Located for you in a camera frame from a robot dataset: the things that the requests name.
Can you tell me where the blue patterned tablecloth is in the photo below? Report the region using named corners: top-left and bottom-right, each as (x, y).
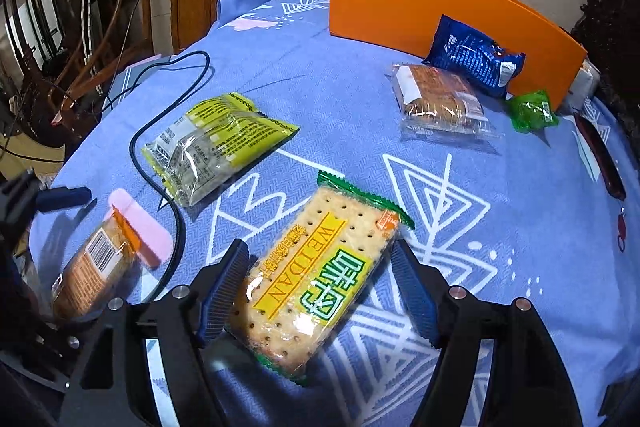
top-left (27, 0), bottom-right (640, 427)

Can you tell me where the clear bread packet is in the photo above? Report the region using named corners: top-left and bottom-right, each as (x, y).
top-left (390, 63), bottom-right (501, 142)

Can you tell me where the dark carved wooden furniture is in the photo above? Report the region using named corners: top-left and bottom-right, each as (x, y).
top-left (570, 0), bottom-right (640, 102)

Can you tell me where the white snack packet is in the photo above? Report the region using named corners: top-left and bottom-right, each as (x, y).
top-left (557, 59), bottom-right (601, 115)

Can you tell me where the black cable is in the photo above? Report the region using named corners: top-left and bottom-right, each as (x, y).
top-left (129, 51), bottom-right (216, 305)

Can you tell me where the small green packet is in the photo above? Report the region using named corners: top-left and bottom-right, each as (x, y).
top-left (505, 89), bottom-right (560, 134)

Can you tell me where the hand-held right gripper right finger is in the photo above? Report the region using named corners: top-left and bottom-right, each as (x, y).
top-left (390, 241), bottom-right (586, 427)

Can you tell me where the green cracker packet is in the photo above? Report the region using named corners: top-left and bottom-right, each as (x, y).
top-left (222, 171), bottom-right (416, 383)

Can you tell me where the pink cookie packet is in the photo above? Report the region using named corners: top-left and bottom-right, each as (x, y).
top-left (50, 188), bottom-right (173, 323)

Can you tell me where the red key tag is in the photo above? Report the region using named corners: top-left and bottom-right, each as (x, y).
top-left (616, 199), bottom-right (629, 253)

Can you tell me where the orange box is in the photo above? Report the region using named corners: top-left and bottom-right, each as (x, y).
top-left (329, 0), bottom-right (588, 112)

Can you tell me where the blue snack packet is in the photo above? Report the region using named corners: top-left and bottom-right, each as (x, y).
top-left (424, 14), bottom-right (527, 99)

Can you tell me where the wooden armchair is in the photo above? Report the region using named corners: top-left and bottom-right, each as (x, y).
top-left (47, 0), bottom-right (156, 128)

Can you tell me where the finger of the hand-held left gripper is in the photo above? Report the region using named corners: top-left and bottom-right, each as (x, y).
top-left (0, 169), bottom-right (93, 248)
top-left (0, 307), bottom-right (108, 389)

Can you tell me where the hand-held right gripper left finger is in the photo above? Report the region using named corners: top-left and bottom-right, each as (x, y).
top-left (59, 238), bottom-right (251, 427)

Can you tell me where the dark red sausage stick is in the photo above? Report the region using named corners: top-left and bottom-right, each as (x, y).
top-left (574, 111), bottom-right (627, 200)

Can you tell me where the yellow clear snack packet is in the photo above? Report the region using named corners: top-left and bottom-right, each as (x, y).
top-left (141, 93), bottom-right (301, 208)

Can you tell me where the pale blue flat box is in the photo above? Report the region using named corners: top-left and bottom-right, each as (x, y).
top-left (102, 53), bottom-right (176, 114)

